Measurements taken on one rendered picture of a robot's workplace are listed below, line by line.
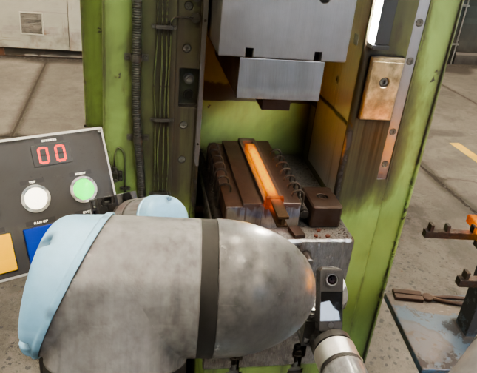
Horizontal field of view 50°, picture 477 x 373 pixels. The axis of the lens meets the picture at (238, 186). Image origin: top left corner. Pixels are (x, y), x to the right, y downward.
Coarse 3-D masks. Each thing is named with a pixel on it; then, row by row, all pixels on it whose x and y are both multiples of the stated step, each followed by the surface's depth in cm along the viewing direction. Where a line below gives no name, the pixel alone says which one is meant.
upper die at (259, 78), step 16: (224, 64) 137; (240, 64) 116; (256, 64) 117; (272, 64) 117; (288, 64) 118; (304, 64) 118; (320, 64) 119; (240, 80) 118; (256, 80) 118; (272, 80) 119; (288, 80) 120; (304, 80) 120; (320, 80) 121; (240, 96) 120; (256, 96) 120; (272, 96) 121; (288, 96) 121; (304, 96) 122
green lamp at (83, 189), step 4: (80, 180) 111; (84, 180) 112; (88, 180) 112; (76, 184) 111; (80, 184) 111; (84, 184) 112; (88, 184) 112; (92, 184) 113; (76, 188) 111; (80, 188) 111; (84, 188) 112; (88, 188) 112; (92, 188) 113; (76, 192) 111; (80, 192) 111; (84, 192) 112; (88, 192) 112; (92, 192) 113; (80, 196) 111; (84, 196) 112; (88, 196) 112
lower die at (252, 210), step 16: (224, 144) 167; (240, 144) 166; (256, 144) 167; (224, 160) 158; (240, 160) 157; (272, 160) 159; (240, 176) 147; (256, 176) 146; (272, 176) 149; (224, 192) 140; (240, 192) 138; (256, 192) 139; (288, 192) 141; (224, 208) 135; (240, 208) 134; (256, 208) 134; (288, 208) 136; (272, 224) 138; (288, 224) 138
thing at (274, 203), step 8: (248, 144) 164; (248, 152) 159; (256, 152) 159; (256, 160) 154; (256, 168) 149; (264, 168) 149; (264, 176) 144; (264, 184) 140; (272, 184) 140; (264, 192) 138; (272, 192) 136; (272, 200) 132; (280, 200) 132; (272, 208) 133; (280, 208) 128; (272, 216) 130; (280, 216) 125; (288, 216) 125; (280, 224) 126
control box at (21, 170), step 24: (0, 144) 104; (24, 144) 106; (48, 144) 108; (72, 144) 111; (96, 144) 114; (0, 168) 103; (24, 168) 106; (48, 168) 108; (72, 168) 111; (96, 168) 114; (0, 192) 103; (24, 192) 105; (48, 192) 108; (72, 192) 110; (96, 192) 113; (0, 216) 103; (24, 216) 105; (48, 216) 108; (24, 264) 104
